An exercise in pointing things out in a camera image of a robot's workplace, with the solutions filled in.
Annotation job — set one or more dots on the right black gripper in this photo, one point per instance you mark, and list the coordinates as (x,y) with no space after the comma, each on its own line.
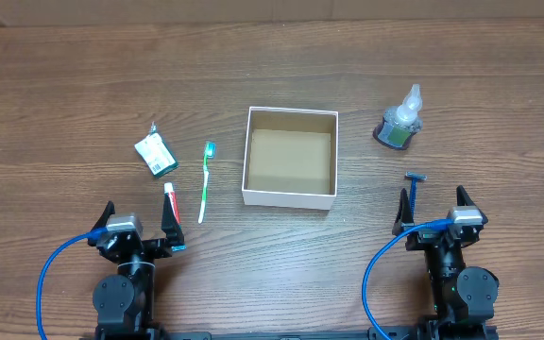
(442,236)

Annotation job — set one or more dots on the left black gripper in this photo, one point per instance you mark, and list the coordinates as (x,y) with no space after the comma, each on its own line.
(136,245)

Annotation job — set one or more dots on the red green toothpaste tube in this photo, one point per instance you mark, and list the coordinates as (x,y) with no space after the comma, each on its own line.
(170,193)

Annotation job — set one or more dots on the green white soap packet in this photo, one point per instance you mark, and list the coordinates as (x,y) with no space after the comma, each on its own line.
(156,154)

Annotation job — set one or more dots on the green white toothbrush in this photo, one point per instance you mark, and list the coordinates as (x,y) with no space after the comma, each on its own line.
(209,153)

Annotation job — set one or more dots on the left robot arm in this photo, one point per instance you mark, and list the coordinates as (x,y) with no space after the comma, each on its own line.
(125,301)

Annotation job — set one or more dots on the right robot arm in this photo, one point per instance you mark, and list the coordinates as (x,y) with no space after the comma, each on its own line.
(463,296)

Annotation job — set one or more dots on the blue disposable razor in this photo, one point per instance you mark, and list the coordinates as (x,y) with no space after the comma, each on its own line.
(415,179)

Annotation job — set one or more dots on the purple hand soap pump bottle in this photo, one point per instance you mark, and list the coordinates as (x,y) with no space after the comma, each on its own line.
(402,122)

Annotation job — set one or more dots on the white cardboard box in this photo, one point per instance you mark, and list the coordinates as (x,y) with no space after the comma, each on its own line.
(291,158)

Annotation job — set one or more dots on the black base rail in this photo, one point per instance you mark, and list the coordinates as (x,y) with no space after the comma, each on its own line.
(396,332)

